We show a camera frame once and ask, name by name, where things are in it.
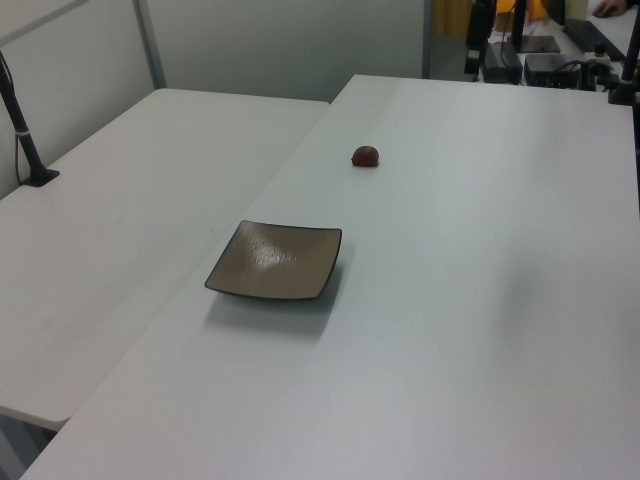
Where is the orange yellow object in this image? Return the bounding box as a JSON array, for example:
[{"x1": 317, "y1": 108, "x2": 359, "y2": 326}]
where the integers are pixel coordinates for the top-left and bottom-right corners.
[{"x1": 496, "y1": 0, "x2": 547, "y2": 22}]

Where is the black mini computer box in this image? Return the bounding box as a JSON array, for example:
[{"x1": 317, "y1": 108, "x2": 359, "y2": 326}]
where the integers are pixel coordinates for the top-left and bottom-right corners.
[{"x1": 523, "y1": 52, "x2": 582, "y2": 91}]

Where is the grey metal partition post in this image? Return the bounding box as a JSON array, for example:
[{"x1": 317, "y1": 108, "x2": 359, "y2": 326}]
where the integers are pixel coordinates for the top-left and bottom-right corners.
[{"x1": 131, "y1": 0, "x2": 167, "y2": 92}]

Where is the black clamp camera stand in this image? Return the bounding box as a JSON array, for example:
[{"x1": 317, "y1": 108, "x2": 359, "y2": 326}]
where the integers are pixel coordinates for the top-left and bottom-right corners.
[{"x1": 606, "y1": 37, "x2": 640, "y2": 107}]

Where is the black power adapter brick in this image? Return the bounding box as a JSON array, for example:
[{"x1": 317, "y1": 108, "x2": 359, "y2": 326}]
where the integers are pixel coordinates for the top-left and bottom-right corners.
[{"x1": 481, "y1": 42, "x2": 524, "y2": 86}]

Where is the black keyboard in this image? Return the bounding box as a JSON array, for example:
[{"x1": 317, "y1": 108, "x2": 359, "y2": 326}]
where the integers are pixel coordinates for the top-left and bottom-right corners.
[{"x1": 561, "y1": 18, "x2": 627, "y2": 62}]

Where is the square brown ceramic plate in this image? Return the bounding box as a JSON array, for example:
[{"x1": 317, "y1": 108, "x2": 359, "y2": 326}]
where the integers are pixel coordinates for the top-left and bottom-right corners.
[{"x1": 203, "y1": 219, "x2": 344, "y2": 302}]

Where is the slim grey partition post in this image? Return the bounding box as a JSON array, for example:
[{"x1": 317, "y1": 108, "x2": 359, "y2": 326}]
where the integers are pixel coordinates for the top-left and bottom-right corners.
[{"x1": 422, "y1": 0, "x2": 434, "y2": 79}]

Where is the brown wooden cabinet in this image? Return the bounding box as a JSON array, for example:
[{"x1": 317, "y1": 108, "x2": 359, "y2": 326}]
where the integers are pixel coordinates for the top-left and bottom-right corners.
[{"x1": 432, "y1": 0, "x2": 472, "y2": 37}]

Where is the black pole at frame edge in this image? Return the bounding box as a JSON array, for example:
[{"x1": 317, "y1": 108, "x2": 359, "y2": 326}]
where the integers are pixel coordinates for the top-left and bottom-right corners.
[{"x1": 633, "y1": 99, "x2": 640, "y2": 201}]

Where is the black monitor stand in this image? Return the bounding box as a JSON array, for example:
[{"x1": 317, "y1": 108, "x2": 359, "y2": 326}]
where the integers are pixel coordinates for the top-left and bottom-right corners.
[{"x1": 506, "y1": 0, "x2": 562, "y2": 55}]

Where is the small round reddish-brown food item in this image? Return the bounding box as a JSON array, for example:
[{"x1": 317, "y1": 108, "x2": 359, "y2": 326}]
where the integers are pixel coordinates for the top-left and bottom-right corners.
[{"x1": 350, "y1": 144, "x2": 381, "y2": 168}]

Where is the black cable bundle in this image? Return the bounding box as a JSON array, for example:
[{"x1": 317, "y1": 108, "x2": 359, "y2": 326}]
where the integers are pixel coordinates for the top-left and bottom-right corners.
[{"x1": 578, "y1": 58, "x2": 617, "y2": 93}]

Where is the black camera stand pole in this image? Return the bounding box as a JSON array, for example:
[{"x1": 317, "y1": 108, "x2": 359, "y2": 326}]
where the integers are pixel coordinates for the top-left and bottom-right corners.
[{"x1": 0, "y1": 49, "x2": 61, "y2": 189}]

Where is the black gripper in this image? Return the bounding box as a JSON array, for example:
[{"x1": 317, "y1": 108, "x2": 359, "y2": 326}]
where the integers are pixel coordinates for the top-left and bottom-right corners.
[{"x1": 464, "y1": 0, "x2": 497, "y2": 81}]

